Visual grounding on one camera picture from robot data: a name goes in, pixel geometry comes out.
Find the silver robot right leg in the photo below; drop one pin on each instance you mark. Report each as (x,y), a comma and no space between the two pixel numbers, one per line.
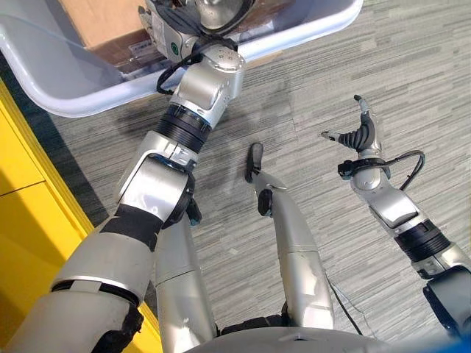
(298,250)

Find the dark robot foot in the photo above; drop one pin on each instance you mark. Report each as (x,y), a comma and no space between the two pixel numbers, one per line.
(194,213)
(255,158)

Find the silver robot torso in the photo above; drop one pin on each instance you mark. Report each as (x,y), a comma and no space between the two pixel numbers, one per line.
(287,340)

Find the silver robot left leg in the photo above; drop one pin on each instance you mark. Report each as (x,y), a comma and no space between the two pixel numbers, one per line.
(180,279)

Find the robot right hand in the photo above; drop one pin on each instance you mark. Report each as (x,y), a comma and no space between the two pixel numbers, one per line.
(364,138)

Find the black right wrist clamp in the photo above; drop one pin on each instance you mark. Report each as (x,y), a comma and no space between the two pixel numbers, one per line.
(353,166)

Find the white plastic box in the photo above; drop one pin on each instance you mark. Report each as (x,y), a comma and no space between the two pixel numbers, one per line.
(66,81)

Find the silver robot leg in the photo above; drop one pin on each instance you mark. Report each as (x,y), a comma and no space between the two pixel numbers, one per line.
(180,279)
(298,250)

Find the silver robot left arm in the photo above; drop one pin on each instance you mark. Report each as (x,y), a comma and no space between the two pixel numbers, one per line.
(154,184)

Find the yellow shelf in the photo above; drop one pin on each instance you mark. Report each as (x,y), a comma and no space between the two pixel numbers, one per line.
(25,206)

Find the brown cardboard sheet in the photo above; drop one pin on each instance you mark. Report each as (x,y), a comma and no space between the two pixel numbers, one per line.
(106,25)

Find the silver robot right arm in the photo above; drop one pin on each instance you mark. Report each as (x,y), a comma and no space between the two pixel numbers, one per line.
(393,206)

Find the dark robot left foot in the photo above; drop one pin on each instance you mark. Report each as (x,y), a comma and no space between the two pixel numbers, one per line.
(194,213)

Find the dark robot right foot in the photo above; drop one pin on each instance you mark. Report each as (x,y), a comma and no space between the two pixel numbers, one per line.
(255,158)

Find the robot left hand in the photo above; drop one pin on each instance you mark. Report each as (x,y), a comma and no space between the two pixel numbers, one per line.
(173,40)

